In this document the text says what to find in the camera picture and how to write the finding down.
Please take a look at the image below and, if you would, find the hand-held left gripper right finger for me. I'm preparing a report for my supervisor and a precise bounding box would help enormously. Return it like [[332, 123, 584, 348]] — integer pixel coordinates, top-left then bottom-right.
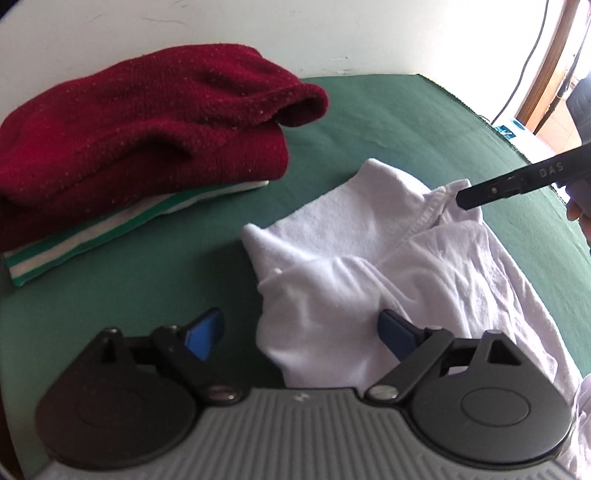
[[366, 310, 532, 406]]

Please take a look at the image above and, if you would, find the person's right hand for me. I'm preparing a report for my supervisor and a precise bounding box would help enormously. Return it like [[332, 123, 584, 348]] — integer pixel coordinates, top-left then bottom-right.
[[567, 203, 591, 254]]

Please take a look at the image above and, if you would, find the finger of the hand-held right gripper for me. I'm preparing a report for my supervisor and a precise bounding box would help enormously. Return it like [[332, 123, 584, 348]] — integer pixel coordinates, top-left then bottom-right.
[[456, 170, 523, 211]]

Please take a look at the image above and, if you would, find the green white striped garment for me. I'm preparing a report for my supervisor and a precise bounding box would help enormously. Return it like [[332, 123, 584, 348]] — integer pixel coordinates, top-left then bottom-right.
[[4, 180, 270, 288]]

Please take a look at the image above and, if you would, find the white side table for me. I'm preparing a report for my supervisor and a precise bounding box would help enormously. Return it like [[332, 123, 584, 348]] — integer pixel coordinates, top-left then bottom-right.
[[494, 117, 573, 162]]

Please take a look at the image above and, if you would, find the white shirt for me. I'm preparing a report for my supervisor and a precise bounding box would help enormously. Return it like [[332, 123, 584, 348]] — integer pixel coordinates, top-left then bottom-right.
[[241, 158, 585, 480]]

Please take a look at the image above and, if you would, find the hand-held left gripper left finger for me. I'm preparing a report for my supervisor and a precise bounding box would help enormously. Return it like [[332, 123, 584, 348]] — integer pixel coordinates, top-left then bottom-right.
[[74, 307, 242, 406]]

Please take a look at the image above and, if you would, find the green table cloth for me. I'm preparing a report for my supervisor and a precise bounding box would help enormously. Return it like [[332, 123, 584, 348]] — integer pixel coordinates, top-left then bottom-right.
[[0, 74, 591, 416]]

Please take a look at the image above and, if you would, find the wooden door frame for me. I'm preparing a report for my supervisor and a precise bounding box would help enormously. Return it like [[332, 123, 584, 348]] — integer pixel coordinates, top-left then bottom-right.
[[517, 0, 583, 134]]

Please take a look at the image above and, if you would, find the red knitted sweater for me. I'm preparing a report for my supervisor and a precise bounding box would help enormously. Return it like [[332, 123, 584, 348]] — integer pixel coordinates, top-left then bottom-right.
[[0, 42, 329, 252]]

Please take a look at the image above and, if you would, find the blue tray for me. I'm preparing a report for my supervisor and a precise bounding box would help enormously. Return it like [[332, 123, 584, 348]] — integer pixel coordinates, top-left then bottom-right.
[[496, 117, 527, 141]]

